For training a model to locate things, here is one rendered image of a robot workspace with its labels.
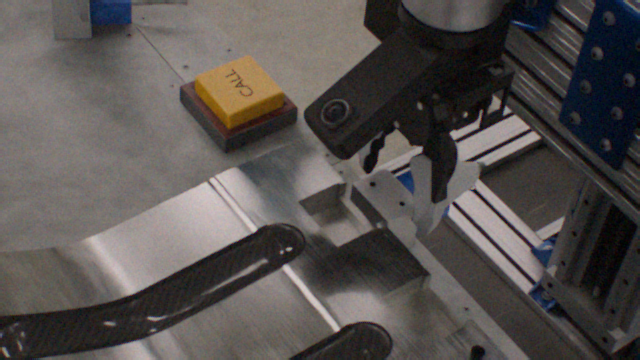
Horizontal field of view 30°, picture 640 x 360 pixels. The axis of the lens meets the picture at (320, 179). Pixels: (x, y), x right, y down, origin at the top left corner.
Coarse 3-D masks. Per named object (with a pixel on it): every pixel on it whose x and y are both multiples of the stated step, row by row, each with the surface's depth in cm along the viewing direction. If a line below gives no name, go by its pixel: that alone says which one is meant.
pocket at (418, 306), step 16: (400, 288) 89; (416, 288) 91; (400, 304) 91; (416, 304) 92; (432, 304) 91; (416, 320) 91; (432, 320) 91; (448, 320) 90; (416, 336) 90; (432, 336) 90
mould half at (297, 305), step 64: (192, 192) 94; (256, 192) 94; (0, 256) 85; (64, 256) 89; (128, 256) 90; (192, 256) 90; (320, 256) 91; (384, 256) 91; (192, 320) 86; (256, 320) 87; (320, 320) 87; (384, 320) 87
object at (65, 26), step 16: (64, 0) 114; (96, 0) 116; (112, 0) 116; (128, 0) 116; (144, 0) 118; (160, 0) 118; (176, 0) 118; (64, 16) 115; (96, 16) 116; (112, 16) 117; (128, 16) 117; (64, 32) 117; (80, 32) 117
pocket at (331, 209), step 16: (320, 192) 95; (336, 192) 97; (304, 208) 95; (320, 208) 97; (336, 208) 97; (352, 208) 96; (320, 224) 96; (336, 224) 96; (352, 224) 96; (368, 224) 95; (336, 240) 95
